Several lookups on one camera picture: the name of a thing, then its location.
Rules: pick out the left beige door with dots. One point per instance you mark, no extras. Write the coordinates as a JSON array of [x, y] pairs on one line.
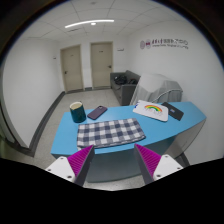
[[71, 68]]

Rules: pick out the white rainbow tablet case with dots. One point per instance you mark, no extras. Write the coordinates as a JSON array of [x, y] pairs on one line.
[[151, 110]]

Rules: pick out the purple smartphone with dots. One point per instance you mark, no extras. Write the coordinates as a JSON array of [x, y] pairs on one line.
[[97, 112]]

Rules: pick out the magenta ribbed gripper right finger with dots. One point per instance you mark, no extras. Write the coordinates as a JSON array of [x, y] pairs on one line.
[[154, 166]]

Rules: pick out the grey sofa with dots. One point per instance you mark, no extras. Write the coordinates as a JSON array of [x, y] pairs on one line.
[[124, 92]]

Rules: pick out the blue white checkered towel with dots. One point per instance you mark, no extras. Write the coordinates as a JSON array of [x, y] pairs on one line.
[[109, 133]]

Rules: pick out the right beige door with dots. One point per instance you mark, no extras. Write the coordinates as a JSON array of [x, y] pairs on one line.
[[101, 64]]

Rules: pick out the ceiling strip light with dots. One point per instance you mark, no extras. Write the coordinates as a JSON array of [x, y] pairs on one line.
[[90, 22]]

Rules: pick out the black bag on sofa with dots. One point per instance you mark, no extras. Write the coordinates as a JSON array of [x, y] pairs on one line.
[[120, 80]]

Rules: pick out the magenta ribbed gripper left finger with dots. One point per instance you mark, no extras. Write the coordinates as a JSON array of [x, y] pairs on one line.
[[75, 167]]

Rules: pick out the black notebook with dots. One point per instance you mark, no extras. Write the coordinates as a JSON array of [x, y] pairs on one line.
[[173, 111]]

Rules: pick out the grey covered equipment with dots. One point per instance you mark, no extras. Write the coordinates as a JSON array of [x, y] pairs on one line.
[[157, 88]]

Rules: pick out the beige door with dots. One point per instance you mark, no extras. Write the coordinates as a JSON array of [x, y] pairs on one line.
[[71, 68], [101, 64]]

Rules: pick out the wall logo sign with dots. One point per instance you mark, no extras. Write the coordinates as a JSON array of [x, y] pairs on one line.
[[164, 42]]

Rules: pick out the dark green mug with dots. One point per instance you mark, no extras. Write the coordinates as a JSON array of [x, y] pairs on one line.
[[77, 112]]

